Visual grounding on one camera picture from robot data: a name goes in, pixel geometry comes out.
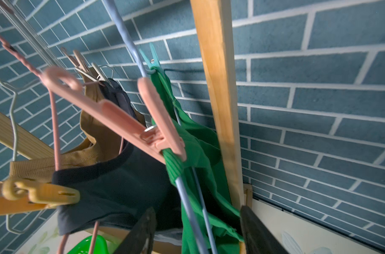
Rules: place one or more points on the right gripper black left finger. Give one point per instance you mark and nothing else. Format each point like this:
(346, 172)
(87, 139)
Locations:
(140, 240)

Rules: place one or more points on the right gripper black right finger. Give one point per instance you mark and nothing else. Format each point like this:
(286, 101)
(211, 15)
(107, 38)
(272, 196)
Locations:
(258, 239)

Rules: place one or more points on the light blue wire hanger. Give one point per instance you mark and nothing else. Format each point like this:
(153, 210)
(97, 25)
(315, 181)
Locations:
(117, 19)

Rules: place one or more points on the pink clothespin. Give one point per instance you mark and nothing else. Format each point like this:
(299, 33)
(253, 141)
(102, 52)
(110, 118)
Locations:
(152, 142)

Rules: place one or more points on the teal clothespin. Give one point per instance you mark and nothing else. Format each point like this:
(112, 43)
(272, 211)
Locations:
(154, 65)

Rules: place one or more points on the dark grey tank top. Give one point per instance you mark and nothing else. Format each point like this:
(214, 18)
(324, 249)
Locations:
(116, 193)

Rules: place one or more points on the tan tank top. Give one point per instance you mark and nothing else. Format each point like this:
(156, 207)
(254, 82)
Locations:
(100, 144)

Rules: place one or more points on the green plastic basket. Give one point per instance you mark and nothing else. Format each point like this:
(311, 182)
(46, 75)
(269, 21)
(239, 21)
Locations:
(83, 246)

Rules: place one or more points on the yellow clothespin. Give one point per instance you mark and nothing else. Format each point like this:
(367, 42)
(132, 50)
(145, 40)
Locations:
(22, 195)

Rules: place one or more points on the beige clothespin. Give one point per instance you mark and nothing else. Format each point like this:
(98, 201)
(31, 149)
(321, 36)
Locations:
(79, 63)
(101, 78)

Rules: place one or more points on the wooden clothes rack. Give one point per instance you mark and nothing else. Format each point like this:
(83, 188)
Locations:
(180, 30)

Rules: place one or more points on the white wire hanger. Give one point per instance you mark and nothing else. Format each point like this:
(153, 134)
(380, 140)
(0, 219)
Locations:
(14, 91)

